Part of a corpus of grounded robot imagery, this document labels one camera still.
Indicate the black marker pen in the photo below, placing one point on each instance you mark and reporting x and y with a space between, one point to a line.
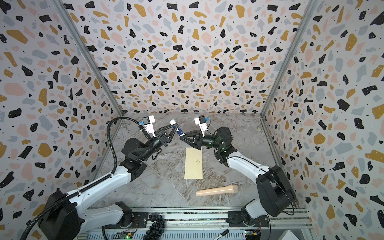
223 234

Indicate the aluminium corner post right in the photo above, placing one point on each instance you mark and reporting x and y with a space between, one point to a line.
290 54

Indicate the aluminium corner post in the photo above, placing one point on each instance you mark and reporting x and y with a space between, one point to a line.
65 16
290 54

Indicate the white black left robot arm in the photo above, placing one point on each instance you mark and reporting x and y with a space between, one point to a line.
68 215

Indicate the aluminium corner post left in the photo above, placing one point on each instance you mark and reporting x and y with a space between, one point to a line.
65 16

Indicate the cream paper envelope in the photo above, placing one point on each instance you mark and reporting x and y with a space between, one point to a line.
193 164

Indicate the blue white glue stick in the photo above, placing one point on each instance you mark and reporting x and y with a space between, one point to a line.
177 128

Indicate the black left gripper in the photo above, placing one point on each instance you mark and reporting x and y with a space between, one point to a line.
162 137

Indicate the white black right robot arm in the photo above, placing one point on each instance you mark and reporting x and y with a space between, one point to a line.
274 190

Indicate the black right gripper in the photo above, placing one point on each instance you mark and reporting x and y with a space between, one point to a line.
198 140

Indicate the beige toy microphone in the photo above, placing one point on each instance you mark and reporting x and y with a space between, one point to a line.
230 189

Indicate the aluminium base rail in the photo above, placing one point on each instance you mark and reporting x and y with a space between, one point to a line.
206 223

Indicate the black bead cluster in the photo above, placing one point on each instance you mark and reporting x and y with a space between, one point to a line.
157 228

